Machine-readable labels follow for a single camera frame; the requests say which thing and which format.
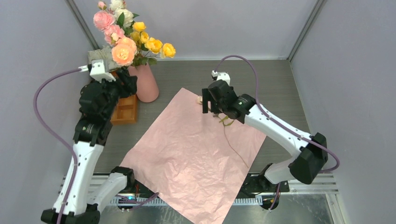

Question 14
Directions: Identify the pink rose stem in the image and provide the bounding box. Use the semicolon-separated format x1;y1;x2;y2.
93;1;125;45

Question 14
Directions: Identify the pink cylindrical vase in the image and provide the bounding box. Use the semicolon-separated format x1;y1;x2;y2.
128;64;159;103

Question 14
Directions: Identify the peach rose stem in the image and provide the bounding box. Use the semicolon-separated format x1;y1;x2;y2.
111;33;137;66

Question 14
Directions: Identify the small green-lit circuit board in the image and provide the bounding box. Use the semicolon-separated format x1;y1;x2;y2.
118;196;138;204

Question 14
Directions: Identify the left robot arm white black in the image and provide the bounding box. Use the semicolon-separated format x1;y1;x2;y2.
41;68;137;224

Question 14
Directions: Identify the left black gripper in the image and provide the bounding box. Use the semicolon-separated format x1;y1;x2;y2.
95;70;136;119

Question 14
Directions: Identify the cream patterned cloth bag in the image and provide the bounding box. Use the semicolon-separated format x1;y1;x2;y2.
88;46;121;71

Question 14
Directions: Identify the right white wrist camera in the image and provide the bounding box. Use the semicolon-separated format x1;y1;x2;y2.
211;70;231;85

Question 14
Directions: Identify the small bud thin stem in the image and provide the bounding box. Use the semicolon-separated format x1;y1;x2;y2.
196;96;250;169

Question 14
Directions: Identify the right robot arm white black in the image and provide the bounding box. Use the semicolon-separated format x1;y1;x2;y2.
202;80;328;192

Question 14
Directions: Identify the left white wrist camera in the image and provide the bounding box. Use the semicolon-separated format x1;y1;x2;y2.
78;59;116;83

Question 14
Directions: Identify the purple and pink wrapping paper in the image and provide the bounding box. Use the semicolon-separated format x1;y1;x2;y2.
121;88;266;224

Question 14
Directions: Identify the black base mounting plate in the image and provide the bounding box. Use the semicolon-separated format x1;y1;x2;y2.
119;173;277;199

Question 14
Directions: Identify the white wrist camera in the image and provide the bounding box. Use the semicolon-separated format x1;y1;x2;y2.
211;70;231;85
78;59;116;83

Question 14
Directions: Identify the white rose stem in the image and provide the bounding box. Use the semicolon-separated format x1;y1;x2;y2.
109;0;139;28

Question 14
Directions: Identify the orange compartment tray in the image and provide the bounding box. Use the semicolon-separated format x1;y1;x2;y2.
111;95;138;126

